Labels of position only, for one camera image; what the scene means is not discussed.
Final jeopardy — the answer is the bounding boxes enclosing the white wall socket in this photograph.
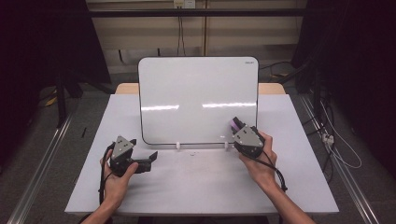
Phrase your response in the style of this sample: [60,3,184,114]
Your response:
[173,0,197,9]

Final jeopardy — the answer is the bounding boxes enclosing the white whiteboard with black frame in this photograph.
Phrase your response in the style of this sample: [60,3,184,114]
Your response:
[137,56,260,147]

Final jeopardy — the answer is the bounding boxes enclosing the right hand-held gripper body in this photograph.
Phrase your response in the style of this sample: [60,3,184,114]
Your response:
[232,124,266,159]

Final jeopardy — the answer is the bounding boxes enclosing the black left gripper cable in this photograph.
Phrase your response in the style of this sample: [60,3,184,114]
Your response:
[98,142,116,205]

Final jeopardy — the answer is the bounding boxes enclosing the person's right hand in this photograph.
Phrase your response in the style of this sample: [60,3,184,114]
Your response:
[238,130,278,188]

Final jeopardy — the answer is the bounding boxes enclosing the black curtain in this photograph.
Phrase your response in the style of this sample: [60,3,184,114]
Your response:
[290,0,396,180]
[0,0,112,169]

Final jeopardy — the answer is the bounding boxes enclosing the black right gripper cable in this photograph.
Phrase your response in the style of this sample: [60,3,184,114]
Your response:
[247,149,289,192]

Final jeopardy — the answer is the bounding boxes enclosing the white floor cable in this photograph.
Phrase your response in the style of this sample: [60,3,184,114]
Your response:
[319,100,364,171]

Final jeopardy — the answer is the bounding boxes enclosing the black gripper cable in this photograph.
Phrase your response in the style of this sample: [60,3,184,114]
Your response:
[98,142,116,205]
[247,149,289,192]

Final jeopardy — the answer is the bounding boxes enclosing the black metal stand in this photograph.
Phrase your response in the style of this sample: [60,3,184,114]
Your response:
[53,66,114,129]
[277,58,324,108]

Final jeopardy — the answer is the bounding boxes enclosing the black floor cables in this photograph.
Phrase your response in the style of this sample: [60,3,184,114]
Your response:
[305,96,336,185]

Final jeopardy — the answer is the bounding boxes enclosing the aluminium floor rail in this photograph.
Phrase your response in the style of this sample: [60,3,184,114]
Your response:
[299,94,381,224]
[6,115,75,224]

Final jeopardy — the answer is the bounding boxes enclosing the person's left hand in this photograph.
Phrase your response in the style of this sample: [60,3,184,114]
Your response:
[100,158,139,204]

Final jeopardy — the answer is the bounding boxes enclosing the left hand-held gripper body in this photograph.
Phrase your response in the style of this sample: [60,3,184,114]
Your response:
[109,135,135,177]

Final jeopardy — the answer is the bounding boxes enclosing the black horizontal bar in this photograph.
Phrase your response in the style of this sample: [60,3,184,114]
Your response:
[88,8,307,18]

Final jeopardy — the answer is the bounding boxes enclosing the yellow floor object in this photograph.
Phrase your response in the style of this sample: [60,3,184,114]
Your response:
[43,89,61,108]

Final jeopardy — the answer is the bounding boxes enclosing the black hanging cables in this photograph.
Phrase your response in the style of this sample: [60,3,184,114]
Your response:
[176,16,187,57]

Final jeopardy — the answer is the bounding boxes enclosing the black cable behind whiteboard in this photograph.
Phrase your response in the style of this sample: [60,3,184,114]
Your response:
[259,60,294,79]

